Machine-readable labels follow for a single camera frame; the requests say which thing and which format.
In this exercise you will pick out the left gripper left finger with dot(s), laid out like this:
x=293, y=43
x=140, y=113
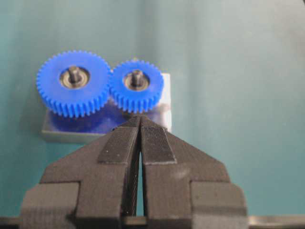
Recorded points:
x=89, y=188

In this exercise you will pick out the steel shaft under large gear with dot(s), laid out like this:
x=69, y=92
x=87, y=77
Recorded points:
x=74, y=74

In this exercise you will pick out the small blue gear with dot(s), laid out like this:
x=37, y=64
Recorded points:
x=136, y=99

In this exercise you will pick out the metal base plate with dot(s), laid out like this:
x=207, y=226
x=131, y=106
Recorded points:
x=83, y=130

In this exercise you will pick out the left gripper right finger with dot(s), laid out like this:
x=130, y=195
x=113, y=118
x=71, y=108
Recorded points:
x=184, y=188

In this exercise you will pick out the large blue gear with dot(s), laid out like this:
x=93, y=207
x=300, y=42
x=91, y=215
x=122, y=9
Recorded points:
x=70, y=102

